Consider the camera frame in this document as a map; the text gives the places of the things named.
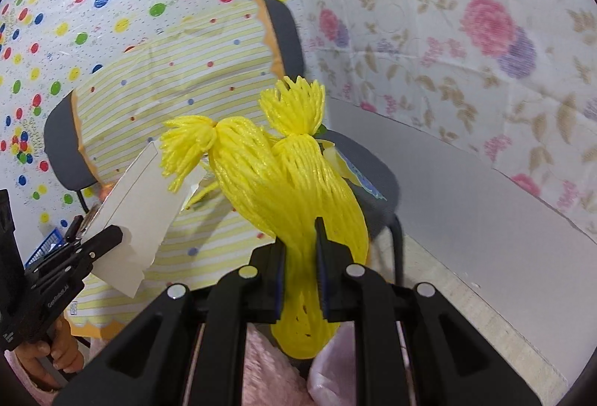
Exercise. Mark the yellow striped cloth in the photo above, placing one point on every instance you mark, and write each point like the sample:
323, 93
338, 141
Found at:
196, 75

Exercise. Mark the blue plastic basket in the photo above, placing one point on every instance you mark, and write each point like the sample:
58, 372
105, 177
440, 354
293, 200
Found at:
44, 247

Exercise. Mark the pink fuzzy clothing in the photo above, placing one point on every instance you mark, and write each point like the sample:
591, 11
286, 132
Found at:
268, 368

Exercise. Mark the blue yellow snack wrapper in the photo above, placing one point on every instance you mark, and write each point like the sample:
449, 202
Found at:
359, 182

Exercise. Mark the floral wall sheet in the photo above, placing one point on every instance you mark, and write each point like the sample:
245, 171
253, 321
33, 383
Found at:
466, 14

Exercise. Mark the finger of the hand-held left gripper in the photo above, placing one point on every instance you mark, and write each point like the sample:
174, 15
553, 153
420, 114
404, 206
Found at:
77, 230
100, 243

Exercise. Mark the pink plastic bag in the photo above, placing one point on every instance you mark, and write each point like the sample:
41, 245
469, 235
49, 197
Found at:
329, 380

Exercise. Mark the grey office chair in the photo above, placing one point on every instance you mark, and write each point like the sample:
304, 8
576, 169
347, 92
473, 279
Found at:
284, 28

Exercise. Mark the yellow foam fruit net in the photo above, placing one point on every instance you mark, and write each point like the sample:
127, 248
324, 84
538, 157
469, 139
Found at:
289, 182

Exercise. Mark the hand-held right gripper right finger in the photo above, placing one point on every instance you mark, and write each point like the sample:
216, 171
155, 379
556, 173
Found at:
322, 294

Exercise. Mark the white torn paper card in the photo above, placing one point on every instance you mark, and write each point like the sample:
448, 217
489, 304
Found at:
135, 210

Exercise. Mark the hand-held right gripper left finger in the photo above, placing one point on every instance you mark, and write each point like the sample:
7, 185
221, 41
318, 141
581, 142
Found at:
279, 289

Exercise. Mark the person's left hand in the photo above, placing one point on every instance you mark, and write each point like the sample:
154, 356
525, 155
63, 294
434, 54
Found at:
65, 350

